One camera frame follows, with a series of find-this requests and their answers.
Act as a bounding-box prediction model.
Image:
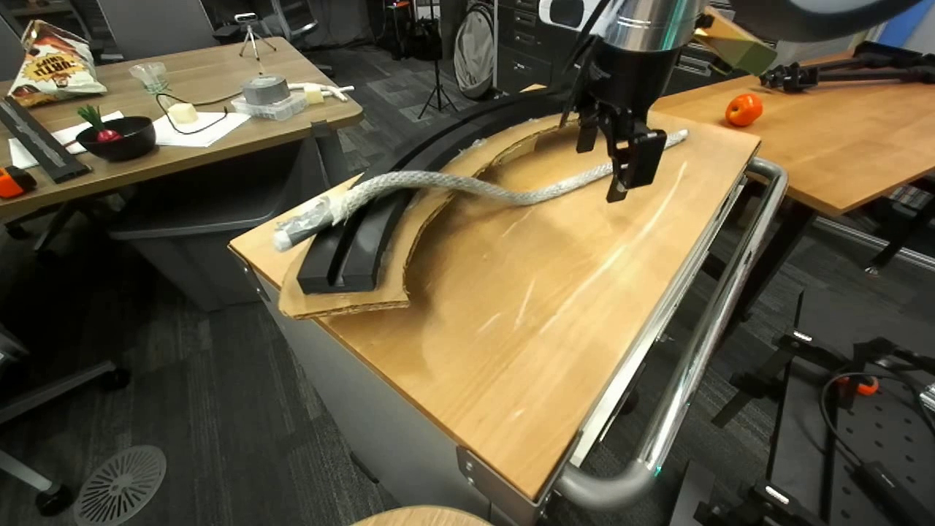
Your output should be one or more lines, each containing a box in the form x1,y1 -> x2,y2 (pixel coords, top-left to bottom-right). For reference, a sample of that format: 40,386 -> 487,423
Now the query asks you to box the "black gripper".
573,40 -> 680,204

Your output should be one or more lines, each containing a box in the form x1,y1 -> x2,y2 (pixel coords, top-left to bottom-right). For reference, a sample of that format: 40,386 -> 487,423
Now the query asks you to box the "white braided rope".
272,126 -> 693,255

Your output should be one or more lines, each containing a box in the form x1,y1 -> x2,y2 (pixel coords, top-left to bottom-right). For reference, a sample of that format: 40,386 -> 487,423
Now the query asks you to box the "small orange object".
0,167 -> 37,201

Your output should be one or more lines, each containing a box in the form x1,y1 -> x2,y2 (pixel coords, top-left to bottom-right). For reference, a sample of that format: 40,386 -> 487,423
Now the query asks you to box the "orange fruit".
722,90 -> 769,132

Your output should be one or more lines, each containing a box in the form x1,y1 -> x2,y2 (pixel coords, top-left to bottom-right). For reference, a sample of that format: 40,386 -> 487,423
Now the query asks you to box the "grey round reflector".
449,0 -> 501,100

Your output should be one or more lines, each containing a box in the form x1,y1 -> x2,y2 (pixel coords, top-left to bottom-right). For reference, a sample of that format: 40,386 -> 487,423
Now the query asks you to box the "black light stand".
414,0 -> 462,123

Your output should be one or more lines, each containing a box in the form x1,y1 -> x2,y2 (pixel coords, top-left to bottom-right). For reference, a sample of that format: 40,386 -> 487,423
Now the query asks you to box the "wooden desk with tripod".
648,46 -> 935,221

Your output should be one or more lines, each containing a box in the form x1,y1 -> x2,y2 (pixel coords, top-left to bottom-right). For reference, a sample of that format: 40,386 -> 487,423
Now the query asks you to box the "black folded tripod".
756,38 -> 935,95

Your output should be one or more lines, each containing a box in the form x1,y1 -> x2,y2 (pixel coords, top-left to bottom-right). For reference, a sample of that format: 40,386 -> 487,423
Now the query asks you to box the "black curved grooved track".
294,88 -> 586,297

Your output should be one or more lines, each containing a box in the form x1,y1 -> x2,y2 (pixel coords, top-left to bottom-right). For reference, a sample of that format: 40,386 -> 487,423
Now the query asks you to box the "orange clamp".
833,370 -> 884,399

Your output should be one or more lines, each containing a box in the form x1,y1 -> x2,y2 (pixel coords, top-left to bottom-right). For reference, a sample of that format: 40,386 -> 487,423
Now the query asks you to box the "grey tape roll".
243,72 -> 293,112

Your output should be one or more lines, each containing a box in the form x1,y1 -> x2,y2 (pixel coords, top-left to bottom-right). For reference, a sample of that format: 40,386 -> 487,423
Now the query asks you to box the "wooden board worktop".
243,258 -> 557,526

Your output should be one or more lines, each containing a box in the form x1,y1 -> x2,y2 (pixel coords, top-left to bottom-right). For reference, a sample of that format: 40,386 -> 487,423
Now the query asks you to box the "small tabletop tripod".
230,9 -> 284,65

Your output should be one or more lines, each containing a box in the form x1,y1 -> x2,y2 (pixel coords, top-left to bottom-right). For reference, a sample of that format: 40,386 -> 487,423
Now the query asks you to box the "grey perforated breadboard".
769,383 -> 935,526

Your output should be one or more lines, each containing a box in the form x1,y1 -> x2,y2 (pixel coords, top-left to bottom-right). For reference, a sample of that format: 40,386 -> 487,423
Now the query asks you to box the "wooden desk with clutter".
0,36 -> 364,316

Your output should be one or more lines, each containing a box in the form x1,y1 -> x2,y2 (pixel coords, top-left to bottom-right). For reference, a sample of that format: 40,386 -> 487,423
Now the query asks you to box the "white paper sheet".
148,109 -> 230,152

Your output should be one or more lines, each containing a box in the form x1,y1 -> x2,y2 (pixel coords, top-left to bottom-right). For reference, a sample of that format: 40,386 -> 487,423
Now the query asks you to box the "round wooden stool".
351,502 -> 494,526

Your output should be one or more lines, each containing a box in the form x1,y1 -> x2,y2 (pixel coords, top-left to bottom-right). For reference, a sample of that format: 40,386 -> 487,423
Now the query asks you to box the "pale yellow block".
165,100 -> 202,129

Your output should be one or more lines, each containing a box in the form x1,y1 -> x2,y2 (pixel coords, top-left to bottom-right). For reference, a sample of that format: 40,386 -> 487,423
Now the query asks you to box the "grey office chair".
91,0 -> 222,60

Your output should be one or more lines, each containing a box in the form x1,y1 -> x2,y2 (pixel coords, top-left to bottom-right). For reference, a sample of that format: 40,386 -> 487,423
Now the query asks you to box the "black bowl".
72,114 -> 157,163

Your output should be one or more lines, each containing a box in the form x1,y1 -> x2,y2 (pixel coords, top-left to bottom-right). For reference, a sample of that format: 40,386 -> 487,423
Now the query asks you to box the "chips snack bag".
5,18 -> 108,112

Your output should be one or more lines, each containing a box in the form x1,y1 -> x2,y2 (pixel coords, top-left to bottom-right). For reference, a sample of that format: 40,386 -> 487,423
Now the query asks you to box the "long black flat bar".
0,95 -> 94,188

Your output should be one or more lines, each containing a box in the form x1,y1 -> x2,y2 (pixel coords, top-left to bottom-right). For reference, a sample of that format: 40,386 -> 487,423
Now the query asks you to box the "round grey floor vent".
69,443 -> 170,526

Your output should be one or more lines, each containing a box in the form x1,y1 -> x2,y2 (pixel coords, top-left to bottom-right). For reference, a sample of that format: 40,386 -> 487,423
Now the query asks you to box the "office chair with casters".
0,228 -> 133,521

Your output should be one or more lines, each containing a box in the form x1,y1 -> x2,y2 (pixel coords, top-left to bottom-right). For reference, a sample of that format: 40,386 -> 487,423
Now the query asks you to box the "steel cart handle rail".
553,158 -> 788,516

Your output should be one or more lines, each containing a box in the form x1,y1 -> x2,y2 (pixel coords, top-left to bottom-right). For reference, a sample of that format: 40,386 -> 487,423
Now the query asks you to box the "dark round ring light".
728,0 -> 924,46

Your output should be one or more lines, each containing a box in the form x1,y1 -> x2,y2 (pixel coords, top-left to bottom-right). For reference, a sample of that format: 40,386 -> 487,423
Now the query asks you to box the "black camera stand rig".
696,288 -> 935,526

